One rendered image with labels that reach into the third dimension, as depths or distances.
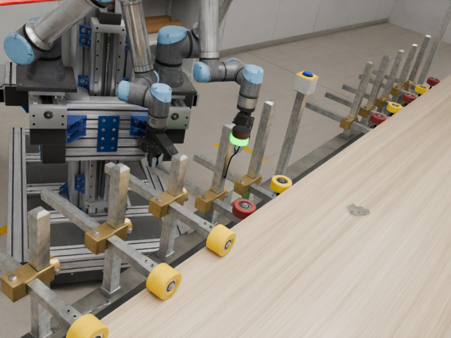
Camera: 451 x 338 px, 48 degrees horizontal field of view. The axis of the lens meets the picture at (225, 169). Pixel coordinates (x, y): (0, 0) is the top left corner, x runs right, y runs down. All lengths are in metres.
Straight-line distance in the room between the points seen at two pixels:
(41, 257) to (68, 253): 1.18
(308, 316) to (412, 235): 0.63
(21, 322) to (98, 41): 1.28
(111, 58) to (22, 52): 0.46
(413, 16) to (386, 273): 8.14
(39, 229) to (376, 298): 0.95
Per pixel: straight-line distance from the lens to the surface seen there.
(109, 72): 2.29
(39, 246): 1.28
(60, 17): 1.86
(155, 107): 1.83
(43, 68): 2.10
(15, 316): 2.55
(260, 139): 1.96
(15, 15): 4.15
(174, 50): 2.15
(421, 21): 9.56
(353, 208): 1.91
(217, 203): 1.80
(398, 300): 1.61
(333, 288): 1.55
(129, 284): 1.68
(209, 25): 1.89
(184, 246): 1.84
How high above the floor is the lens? 1.89
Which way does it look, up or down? 31 degrees down
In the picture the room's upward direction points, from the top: 12 degrees clockwise
